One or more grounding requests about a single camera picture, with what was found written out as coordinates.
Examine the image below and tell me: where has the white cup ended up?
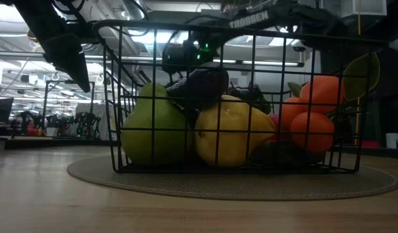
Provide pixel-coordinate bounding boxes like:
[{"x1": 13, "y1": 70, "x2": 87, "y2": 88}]
[{"x1": 385, "y1": 132, "x2": 398, "y2": 150}]

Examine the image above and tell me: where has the green toy pear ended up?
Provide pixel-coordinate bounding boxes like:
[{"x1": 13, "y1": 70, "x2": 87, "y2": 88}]
[{"x1": 120, "y1": 82, "x2": 195, "y2": 166}]

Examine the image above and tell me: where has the dark background monitor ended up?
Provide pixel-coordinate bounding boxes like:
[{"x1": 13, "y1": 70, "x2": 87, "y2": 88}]
[{"x1": 0, "y1": 96, "x2": 14, "y2": 124}]

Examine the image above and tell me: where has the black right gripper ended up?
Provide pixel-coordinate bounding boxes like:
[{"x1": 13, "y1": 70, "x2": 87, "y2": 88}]
[{"x1": 161, "y1": 33, "x2": 226, "y2": 76}]

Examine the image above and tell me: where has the long ceiling light strip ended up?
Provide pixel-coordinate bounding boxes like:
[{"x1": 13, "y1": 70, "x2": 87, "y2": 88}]
[{"x1": 85, "y1": 55, "x2": 300, "y2": 67}]

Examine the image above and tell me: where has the black wire basket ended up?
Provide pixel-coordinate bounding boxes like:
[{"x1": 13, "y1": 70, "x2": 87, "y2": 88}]
[{"x1": 92, "y1": 19, "x2": 389, "y2": 174}]

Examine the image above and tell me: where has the purple toy eggplant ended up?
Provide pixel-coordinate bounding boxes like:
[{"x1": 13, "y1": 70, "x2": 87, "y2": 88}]
[{"x1": 165, "y1": 63, "x2": 230, "y2": 109}]

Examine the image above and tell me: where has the round grey placemat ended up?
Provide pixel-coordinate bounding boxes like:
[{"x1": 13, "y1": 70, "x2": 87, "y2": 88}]
[{"x1": 66, "y1": 154, "x2": 398, "y2": 202}]

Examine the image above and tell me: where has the black background rack frame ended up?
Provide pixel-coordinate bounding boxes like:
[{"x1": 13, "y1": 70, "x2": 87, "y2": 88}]
[{"x1": 41, "y1": 80, "x2": 96, "y2": 140}]

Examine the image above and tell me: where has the silver ventilation duct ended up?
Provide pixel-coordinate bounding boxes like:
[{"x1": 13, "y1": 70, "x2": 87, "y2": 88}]
[{"x1": 120, "y1": 0, "x2": 147, "y2": 19}]

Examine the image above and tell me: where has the orange mandarin cluster with leaves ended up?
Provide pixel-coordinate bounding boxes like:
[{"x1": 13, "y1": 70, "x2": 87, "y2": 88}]
[{"x1": 279, "y1": 51, "x2": 381, "y2": 155}]

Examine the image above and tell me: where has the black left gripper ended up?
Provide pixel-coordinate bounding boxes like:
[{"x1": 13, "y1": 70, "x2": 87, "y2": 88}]
[{"x1": 14, "y1": 0, "x2": 100, "y2": 94}]

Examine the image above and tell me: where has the white ceiling duct box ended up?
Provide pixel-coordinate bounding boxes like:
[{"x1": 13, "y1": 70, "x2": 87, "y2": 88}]
[{"x1": 340, "y1": 0, "x2": 388, "y2": 19}]

